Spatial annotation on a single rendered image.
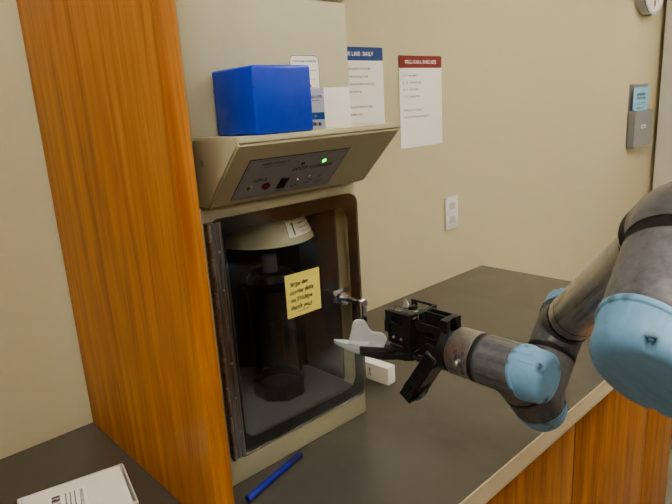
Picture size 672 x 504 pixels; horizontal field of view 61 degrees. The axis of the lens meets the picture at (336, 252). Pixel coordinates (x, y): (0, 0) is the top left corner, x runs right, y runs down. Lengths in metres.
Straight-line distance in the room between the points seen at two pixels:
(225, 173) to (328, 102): 0.21
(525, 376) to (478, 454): 0.30
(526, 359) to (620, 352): 0.29
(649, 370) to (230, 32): 0.69
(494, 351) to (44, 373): 0.87
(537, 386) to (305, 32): 0.64
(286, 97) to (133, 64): 0.20
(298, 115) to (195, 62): 0.16
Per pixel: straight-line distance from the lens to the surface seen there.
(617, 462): 1.69
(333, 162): 0.92
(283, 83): 0.81
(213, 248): 0.87
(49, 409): 1.33
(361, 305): 1.02
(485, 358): 0.85
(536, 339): 0.96
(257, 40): 0.93
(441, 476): 1.03
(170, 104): 0.74
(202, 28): 0.88
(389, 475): 1.03
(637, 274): 0.57
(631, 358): 0.55
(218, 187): 0.81
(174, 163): 0.74
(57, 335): 1.28
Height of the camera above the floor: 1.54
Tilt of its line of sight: 14 degrees down
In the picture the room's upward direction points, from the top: 4 degrees counter-clockwise
